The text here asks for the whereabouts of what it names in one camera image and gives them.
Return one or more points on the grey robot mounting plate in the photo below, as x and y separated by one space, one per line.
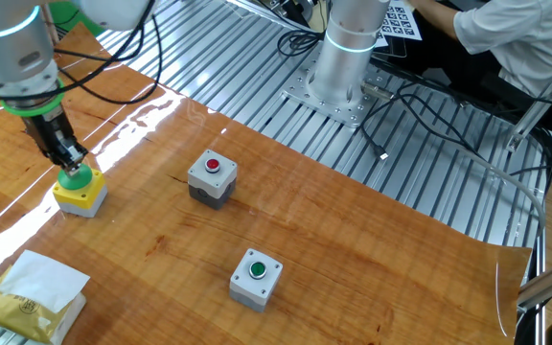
300 91

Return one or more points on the wood-coloured frame post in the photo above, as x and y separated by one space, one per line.
50 26

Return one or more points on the gold tissue pack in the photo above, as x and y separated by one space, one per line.
17 311

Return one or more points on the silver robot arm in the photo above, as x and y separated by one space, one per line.
12 43

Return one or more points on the dark equipment block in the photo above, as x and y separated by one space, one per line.
300 14

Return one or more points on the metal base connector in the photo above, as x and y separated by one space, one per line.
376 91

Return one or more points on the bare person forearm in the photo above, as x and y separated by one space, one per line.
434 16

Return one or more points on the green background object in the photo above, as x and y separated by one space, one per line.
72 16

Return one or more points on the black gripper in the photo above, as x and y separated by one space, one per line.
48 129

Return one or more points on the person in white shirt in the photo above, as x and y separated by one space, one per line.
520 38

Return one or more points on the wood-grain table mat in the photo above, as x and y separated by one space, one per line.
352 239

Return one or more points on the grey box red button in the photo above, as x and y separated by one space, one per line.
209 184

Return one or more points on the yellow box green mushroom button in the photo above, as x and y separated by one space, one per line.
82 196

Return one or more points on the printed marker sheet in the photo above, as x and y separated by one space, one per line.
400 21

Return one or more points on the grey box green button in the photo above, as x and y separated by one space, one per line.
252 290

